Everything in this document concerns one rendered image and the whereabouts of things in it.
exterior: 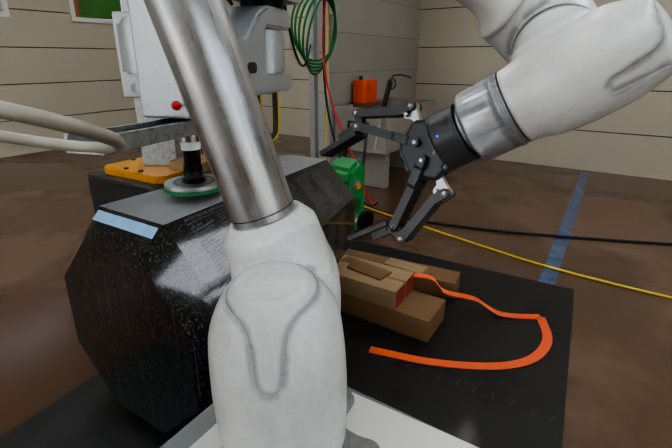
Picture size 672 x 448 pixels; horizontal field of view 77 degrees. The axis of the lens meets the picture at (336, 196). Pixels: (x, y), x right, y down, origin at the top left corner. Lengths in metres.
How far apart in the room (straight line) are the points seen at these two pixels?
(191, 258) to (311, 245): 0.81
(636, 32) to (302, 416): 0.49
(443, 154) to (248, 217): 0.29
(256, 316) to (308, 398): 0.10
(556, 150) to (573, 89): 5.72
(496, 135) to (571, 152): 5.69
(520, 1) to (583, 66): 0.15
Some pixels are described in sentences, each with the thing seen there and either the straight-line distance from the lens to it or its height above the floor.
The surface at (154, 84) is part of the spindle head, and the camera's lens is 1.56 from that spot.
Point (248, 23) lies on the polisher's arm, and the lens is 1.89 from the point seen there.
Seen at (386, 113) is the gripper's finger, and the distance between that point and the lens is 0.59.
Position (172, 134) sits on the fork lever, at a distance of 1.45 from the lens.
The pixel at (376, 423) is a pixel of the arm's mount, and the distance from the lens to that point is 0.71.
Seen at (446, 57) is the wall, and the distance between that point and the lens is 6.42.
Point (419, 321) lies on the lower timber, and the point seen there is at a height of 0.12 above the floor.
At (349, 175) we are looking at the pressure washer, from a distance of 3.27.
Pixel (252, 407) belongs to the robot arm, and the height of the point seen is 1.00.
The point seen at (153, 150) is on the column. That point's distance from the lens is 2.52.
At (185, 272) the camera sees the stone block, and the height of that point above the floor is 0.72.
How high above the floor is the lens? 1.34
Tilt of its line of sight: 18 degrees down
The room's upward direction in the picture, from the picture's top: straight up
